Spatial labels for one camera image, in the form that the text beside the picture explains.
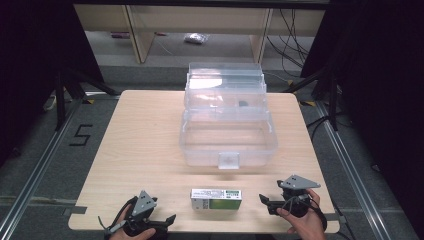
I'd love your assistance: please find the clear plastic storage box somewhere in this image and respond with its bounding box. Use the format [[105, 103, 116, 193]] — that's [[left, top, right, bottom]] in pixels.
[[178, 61, 279, 171]]

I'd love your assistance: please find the black metal stand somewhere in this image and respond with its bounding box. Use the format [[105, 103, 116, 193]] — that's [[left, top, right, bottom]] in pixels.
[[282, 65, 340, 132], [54, 67, 122, 132]]

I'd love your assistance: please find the light wooden desk frame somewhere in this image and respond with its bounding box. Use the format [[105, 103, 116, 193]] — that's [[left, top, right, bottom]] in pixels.
[[73, 3, 327, 65]]

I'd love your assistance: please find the bundle of black cables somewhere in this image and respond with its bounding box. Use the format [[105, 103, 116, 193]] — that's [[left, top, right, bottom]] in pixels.
[[265, 8, 312, 70]]

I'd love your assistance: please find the black floor cable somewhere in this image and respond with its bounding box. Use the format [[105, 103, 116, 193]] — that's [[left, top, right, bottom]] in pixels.
[[305, 114, 332, 140]]

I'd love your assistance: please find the dark curtain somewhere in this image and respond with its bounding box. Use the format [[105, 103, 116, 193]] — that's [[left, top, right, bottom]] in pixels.
[[299, 0, 424, 234], [0, 0, 105, 168]]

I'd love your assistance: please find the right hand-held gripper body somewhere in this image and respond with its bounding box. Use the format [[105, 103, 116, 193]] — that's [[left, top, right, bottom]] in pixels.
[[276, 174, 322, 219]]

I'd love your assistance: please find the aluminium floor rail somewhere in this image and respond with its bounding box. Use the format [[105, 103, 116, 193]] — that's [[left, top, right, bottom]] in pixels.
[[314, 101, 392, 240], [0, 95, 85, 240]]

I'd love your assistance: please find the person's right hand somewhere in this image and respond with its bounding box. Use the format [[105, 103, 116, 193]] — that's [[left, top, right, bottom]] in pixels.
[[276, 188, 328, 240]]

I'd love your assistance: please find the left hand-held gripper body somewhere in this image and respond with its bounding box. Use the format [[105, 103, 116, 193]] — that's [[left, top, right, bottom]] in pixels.
[[123, 189, 168, 239]]

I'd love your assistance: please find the green and white carton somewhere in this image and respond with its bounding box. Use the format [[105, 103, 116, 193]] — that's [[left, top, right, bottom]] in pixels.
[[189, 187, 243, 211]]

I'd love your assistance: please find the left gripper grey strap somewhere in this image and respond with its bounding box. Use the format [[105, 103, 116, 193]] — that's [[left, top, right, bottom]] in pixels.
[[97, 215, 128, 240]]

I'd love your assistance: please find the crumpled clear plastic bag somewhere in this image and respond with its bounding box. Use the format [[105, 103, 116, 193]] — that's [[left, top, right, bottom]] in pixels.
[[183, 32, 211, 45]]

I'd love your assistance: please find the person's left hand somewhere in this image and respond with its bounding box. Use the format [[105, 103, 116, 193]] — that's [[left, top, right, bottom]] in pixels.
[[108, 204, 157, 240]]

